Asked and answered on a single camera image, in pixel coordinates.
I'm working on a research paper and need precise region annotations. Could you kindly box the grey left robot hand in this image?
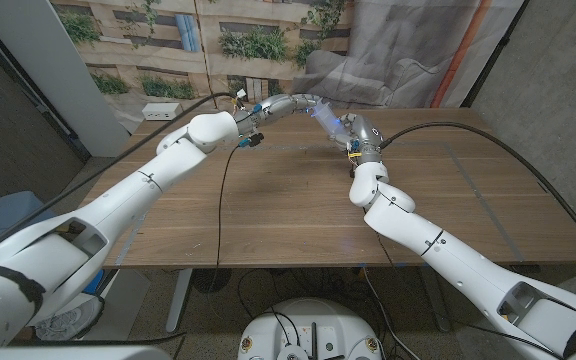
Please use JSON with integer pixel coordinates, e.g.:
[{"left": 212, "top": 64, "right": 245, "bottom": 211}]
[{"left": 235, "top": 93, "right": 319, "bottom": 136}]

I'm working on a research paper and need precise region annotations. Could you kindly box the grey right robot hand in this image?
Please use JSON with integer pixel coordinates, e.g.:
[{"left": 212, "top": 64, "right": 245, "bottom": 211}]
[{"left": 331, "top": 112, "right": 384, "bottom": 166}]

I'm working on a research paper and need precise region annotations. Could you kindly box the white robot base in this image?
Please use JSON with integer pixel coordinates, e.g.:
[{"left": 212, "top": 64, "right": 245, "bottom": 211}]
[{"left": 236, "top": 297, "right": 384, "bottom": 360}]

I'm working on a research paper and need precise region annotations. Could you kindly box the black backdrop stand pole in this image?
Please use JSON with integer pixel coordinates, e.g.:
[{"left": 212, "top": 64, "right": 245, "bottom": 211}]
[{"left": 460, "top": 0, "right": 532, "bottom": 109}]

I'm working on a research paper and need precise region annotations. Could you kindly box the white floor cable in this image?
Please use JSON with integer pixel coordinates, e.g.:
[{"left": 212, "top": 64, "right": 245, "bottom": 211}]
[{"left": 361, "top": 267, "right": 422, "bottom": 360}]

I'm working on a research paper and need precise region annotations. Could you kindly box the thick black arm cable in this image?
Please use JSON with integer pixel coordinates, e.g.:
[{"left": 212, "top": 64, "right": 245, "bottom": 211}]
[
  {"left": 0, "top": 92, "right": 239, "bottom": 266},
  {"left": 380, "top": 121, "right": 576, "bottom": 266}
]

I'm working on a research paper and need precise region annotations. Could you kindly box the black round floor foot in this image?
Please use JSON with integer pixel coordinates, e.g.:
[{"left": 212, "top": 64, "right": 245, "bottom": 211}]
[{"left": 191, "top": 268, "right": 233, "bottom": 295}]

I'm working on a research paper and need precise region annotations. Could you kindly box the thin black left wrist cable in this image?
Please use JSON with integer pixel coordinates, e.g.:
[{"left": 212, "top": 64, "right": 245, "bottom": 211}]
[{"left": 216, "top": 144, "right": 242, "bottom": 274}]

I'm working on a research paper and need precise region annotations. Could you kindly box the white table leg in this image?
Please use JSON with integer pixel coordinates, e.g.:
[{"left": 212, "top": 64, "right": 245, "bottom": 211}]
[
  {"left": 165, "top": 268, "right": 194, "bottom": 334},
  {"left": 420, "top": 265, "right": 453, "bottom": 334}
]

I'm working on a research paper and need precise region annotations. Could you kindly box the printed fabric backdrop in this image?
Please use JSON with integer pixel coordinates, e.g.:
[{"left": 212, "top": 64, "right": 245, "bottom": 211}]
[{"left": 50, "top": 0, "right": 525, "bottom": 134}]

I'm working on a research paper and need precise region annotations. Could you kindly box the white robot torso rim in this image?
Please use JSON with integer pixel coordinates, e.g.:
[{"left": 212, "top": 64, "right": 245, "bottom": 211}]
[{"left": 0, "top": 344, "right": 172, "bottom": 360}]

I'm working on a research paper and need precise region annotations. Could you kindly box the blue floor object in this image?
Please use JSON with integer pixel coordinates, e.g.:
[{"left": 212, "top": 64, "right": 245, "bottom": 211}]
[{"left": 87, "top": 268, "right": 105, "bottom": 294}]

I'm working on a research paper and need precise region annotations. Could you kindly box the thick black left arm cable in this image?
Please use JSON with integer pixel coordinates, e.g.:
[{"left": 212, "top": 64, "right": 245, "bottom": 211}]
[{"left": 0, "top": 92, "right": 239, "bottom": 266}]

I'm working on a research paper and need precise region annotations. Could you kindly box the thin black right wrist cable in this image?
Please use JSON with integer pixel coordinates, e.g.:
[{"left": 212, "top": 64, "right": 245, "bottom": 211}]
[{"left": 375, "top": 232, "right": 564, "bottom": 360}]

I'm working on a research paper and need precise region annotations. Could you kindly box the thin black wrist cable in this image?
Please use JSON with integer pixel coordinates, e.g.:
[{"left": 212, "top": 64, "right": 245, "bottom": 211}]
[
  {"left": 216, "top": 144, "right": 242, "bottom": 274},
  {"left": 375, "top": 232, "right": 564, "bottom": 360}
]

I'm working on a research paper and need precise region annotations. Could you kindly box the grey sneaker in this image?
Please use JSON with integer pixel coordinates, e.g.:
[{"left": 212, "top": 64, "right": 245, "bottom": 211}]
[{"left": 35, "top": 294, "right": 105, "bottom": 342}]

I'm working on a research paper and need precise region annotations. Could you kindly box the clear plastic syringe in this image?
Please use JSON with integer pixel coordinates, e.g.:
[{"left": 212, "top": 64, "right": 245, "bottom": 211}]
[{"left": 310, "top": 98, "right": 352, "bottom": 144}]

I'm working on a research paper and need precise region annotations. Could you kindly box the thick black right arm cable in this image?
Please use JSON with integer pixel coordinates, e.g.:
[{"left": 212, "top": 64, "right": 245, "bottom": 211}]
[{"left": 380, "top": 121, "right": 576, "bottom": 266}]

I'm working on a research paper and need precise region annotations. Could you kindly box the white power outlet box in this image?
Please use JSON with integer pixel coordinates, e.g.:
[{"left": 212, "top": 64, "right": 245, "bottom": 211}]
[{"left": 141, "top": 102, "right": 184, "bottom": 122}]

